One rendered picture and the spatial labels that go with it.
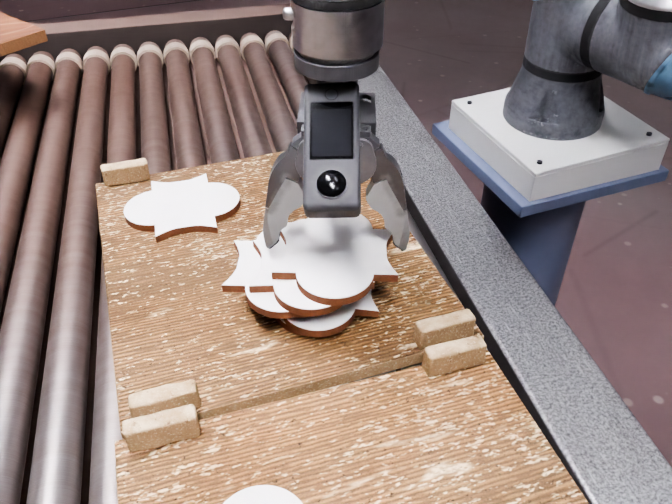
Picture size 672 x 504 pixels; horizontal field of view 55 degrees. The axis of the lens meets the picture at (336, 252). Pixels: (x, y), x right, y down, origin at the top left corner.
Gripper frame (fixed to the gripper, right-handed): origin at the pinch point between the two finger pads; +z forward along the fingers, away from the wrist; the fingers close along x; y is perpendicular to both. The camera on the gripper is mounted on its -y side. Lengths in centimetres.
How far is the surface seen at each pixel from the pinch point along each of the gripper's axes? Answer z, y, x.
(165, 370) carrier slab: 5.9, -10.8, 15.6
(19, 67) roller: 8, 62, 60
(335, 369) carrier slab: 5.9, -10.2, -0.3
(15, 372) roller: 7.6, -9.9, 30.7
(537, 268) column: 32, 35, -34
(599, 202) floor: 99, 154, -95
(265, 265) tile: 0.7, -1.4, 7.0
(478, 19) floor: 99, 348, -77
